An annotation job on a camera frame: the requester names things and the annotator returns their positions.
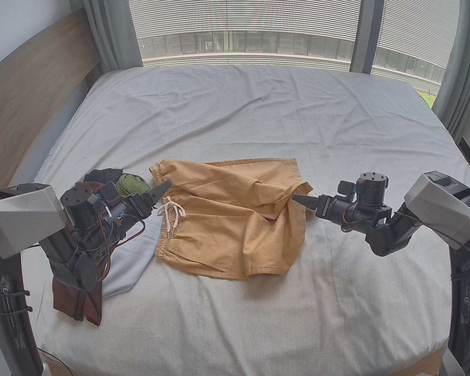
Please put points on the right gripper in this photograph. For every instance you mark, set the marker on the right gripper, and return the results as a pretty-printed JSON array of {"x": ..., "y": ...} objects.
[{"x": 335, "y": 209}]

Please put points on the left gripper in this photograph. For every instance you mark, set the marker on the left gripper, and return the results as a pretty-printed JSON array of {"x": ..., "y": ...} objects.
[{"x": 135, "y": 210}]

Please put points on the tan shorts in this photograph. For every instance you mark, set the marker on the tan shorts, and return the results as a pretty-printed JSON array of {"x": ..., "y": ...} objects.
[{"x": 235, "y": 217}]

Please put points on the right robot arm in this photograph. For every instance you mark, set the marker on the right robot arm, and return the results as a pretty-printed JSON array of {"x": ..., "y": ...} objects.
[{"x": 434, "y": 206}]

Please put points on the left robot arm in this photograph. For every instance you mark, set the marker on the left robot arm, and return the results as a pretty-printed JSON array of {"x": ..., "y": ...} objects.
[{"x": 19, "y": 217}]

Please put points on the bed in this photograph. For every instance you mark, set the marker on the bed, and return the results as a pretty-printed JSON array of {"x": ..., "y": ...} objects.
[{"x": 258, "y": 123}]

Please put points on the green garment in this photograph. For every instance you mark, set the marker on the green garment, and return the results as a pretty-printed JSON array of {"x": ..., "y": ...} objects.
[{"x": 132, "y": 184}]

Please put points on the black garment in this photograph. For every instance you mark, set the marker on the black garment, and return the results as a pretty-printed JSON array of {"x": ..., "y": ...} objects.
[{"x": 102, "y": 174}]

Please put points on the pale grey garment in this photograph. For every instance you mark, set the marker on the pale grey garment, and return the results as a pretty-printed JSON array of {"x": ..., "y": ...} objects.
[{"x": 127, "y": 264}]

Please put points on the brown garment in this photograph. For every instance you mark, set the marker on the brown garment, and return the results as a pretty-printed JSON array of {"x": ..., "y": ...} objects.
[{"x": 76, "y": 302}]

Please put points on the grey-green curtain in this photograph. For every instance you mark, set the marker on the grey-green curtain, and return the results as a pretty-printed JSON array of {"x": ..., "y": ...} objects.
[
  {"x": 109, "y": 18},
  {"x": 468, "y": 53}
]

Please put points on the window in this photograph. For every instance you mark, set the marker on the window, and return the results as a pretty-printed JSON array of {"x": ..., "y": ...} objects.
[{"x": 258, "y": 6}]

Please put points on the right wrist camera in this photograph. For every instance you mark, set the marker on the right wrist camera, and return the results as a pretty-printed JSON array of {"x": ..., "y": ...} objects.
[{"x": 345, "y": 188}]

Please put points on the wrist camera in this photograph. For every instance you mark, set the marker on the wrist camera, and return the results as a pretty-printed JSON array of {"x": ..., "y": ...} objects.
[
  {"x": 345, "y": 188},
  {"x": 109, "y": 191}
]

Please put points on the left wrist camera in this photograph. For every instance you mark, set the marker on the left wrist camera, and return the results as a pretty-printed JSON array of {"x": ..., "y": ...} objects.
[{"x": 109, "y": 191}]

